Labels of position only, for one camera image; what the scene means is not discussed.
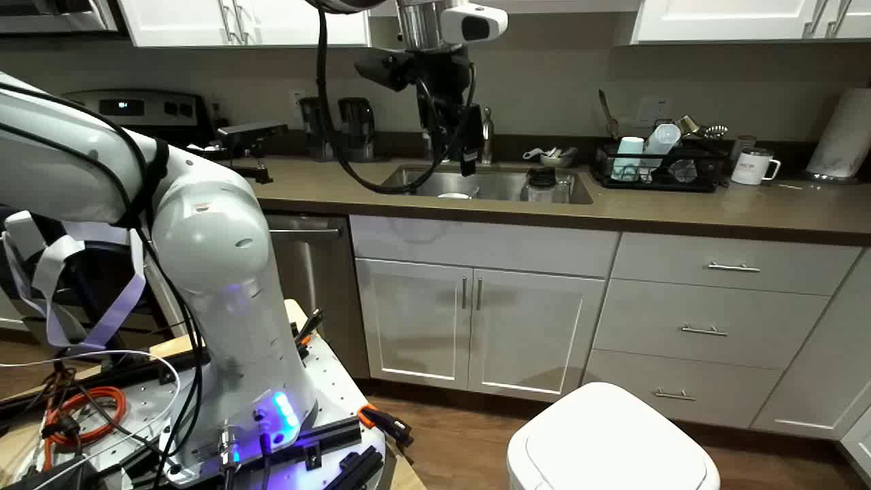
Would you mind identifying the orange cable coil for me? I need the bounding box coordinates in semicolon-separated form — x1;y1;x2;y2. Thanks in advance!
39;383;131;474

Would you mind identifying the white bin lid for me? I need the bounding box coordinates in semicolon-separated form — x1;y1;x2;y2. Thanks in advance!
510;377;724;490

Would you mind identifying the stainless steel dishwasher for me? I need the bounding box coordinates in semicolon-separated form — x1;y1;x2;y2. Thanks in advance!
264;211;374;380

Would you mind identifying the white trash bin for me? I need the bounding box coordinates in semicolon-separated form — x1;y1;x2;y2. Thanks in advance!
504;377;724;490

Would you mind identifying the silver drawer handle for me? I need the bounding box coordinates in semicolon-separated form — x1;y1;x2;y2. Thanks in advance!
676;320;732;340
702;259;766;278
648;385;698;404

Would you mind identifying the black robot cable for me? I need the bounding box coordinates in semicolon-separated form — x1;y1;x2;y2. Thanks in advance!
314;0;449;199

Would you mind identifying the white lower cabinet door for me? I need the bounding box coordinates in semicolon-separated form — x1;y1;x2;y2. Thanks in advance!
355;255;479;392
467;267;607;403

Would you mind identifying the chrome faucet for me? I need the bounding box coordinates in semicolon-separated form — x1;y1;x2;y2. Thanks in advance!
476;105;498;168

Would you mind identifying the metal robot mounting plate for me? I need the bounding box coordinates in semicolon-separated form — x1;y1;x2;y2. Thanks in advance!
86;330;389;490

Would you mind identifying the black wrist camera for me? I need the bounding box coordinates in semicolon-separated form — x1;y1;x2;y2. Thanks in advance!
351;48;422;91

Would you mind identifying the black dish rack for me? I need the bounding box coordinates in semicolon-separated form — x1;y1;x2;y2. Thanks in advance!
591;134;740;193

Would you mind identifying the white tall cabinet door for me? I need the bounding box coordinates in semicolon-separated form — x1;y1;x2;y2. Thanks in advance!
748;247;871;443

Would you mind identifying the white plastic container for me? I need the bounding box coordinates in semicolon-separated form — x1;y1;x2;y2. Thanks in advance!
644;119;687;158

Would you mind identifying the orange handled clamp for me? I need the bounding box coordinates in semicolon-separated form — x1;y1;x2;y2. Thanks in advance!
355;399;416;448

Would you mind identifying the stainless steel microwave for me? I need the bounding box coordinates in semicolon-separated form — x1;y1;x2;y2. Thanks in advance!
0;0;124;36

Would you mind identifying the white paper towel roll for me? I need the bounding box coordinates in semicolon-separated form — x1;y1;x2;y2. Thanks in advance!
804;85;871;183

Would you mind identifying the white mug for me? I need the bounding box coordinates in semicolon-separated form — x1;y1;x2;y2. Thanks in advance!
729;147;785;189

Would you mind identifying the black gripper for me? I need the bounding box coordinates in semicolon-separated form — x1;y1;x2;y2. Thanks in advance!
415;48;487;180

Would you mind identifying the white upper cabinet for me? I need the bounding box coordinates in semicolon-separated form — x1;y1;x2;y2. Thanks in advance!
627;0;871;46
117;0;377;48

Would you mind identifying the white sink front panel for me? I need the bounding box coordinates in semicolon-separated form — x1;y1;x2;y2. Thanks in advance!
348;211;625;279

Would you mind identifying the white cabinet drawer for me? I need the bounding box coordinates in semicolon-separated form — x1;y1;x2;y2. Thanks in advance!
591;278;836;373
584;346;785;429
610;227;866;300

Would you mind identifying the purple white ribbon strap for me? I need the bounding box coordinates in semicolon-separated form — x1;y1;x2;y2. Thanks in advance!
0;207;151;353

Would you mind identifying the stainless steel sink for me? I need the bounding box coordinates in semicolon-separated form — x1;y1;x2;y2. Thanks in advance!
381;159;596;207

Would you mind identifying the dark glass jar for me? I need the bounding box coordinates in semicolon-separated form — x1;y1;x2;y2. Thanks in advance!
298;94;336;162
336;94;380;162

